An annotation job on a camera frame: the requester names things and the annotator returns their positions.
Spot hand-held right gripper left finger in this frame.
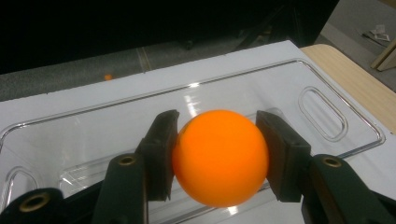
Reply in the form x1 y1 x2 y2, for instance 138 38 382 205
135 109 180 203

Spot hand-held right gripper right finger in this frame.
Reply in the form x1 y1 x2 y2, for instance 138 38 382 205
255 110 313 203

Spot orange ping-pong ball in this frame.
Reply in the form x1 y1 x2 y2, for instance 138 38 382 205
171 109 270 208

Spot clear plastic tray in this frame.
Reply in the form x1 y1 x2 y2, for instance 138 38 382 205
0 58 387 224

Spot wooden boards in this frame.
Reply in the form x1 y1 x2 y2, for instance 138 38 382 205
370 38 396 73

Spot pale scraps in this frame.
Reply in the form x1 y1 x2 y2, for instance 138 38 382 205
361 24 391 43

